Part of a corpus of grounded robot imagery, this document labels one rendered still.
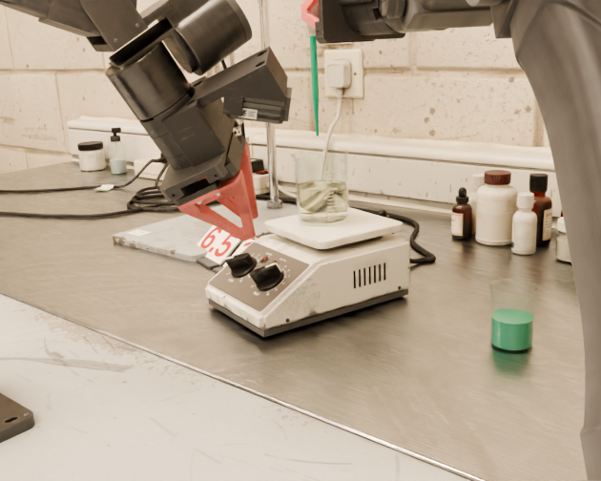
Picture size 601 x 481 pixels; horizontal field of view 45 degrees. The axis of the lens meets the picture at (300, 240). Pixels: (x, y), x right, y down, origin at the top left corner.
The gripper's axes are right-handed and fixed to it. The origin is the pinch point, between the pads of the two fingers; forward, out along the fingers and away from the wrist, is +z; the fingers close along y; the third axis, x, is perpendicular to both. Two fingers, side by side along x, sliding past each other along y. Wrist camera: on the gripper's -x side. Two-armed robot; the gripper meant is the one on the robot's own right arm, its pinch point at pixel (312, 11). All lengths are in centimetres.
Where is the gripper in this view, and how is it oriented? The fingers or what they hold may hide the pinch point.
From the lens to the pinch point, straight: 81.6
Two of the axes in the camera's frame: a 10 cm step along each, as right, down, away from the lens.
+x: 0.5, 9.7, 2.5
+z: -5.5, -1.8, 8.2
